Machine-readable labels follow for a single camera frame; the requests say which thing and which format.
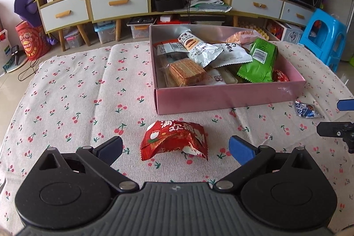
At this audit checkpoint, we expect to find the orange cracker packet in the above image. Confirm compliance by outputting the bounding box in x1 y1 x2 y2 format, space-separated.
155 41 189 56

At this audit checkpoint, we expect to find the clear white wafer packet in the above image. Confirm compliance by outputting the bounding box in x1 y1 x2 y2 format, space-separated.
205 68 238 86

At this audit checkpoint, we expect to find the white printed carton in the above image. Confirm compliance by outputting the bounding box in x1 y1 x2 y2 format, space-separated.
265 19 303 44

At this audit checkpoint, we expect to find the blue white snack packet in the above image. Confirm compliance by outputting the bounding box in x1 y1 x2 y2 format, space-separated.
294 100 322 119

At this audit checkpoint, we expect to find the red snack packet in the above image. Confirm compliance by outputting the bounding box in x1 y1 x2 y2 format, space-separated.
140 120 208 161
272 69 289 82

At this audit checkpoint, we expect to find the wafer biscuit packet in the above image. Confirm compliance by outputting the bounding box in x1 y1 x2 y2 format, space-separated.
165 58 207 87

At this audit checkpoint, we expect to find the grey white cake packet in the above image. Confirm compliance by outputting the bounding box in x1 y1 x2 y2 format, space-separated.
178 30 223 68

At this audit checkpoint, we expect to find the pink snack packet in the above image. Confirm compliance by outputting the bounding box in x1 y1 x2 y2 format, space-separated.
226 30 262 46

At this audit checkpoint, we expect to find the clear plastic storage bin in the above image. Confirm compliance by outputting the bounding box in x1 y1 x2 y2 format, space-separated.
193 20 224 26

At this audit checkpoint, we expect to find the red cardboard box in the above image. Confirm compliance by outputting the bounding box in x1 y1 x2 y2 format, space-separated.
155 19 190 25

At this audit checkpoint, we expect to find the yellow egg tray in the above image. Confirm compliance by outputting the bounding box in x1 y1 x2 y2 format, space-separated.
238 21 269 40

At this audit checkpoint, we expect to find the pink cardboard box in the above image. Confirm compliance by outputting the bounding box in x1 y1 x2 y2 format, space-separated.
149 25 306 115

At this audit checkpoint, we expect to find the green snack packet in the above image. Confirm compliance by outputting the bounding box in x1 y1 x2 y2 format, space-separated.
238 38 278 83

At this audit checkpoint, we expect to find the red lantern gift bag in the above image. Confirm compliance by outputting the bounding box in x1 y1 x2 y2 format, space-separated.
16 21 51 61

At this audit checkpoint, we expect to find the purple hat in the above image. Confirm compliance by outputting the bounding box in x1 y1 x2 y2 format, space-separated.
14 0 42 27

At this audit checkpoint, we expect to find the long wooden tv cabinet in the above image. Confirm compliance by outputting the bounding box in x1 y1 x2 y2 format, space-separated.
31 0 316 52

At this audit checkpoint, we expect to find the cherry print floor cloth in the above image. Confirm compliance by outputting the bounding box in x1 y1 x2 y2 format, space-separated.
1 42 353 233

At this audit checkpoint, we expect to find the blue plastic stool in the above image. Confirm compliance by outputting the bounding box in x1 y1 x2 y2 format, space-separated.
299 9 347 72

